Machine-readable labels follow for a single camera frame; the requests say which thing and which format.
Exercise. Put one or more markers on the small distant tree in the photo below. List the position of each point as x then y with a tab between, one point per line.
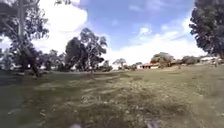
120	62

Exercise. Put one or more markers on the dark round-crowned tree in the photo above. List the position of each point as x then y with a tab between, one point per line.
86	50

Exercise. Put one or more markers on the red-roofed building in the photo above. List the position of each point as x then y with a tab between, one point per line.
150	65

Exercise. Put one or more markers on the dry green grass field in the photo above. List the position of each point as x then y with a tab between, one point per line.
133	96

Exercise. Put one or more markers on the row of distant trees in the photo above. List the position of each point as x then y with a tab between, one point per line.
173	59

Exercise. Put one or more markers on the robot's own part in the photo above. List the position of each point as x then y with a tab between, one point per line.
152	125
75	126

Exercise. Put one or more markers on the tall pale-trunk tree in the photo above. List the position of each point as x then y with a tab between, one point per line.
22	40

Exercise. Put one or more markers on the white building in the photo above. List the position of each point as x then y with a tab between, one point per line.
209	59

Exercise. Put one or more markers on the large dark leafy tree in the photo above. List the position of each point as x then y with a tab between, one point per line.
210	26

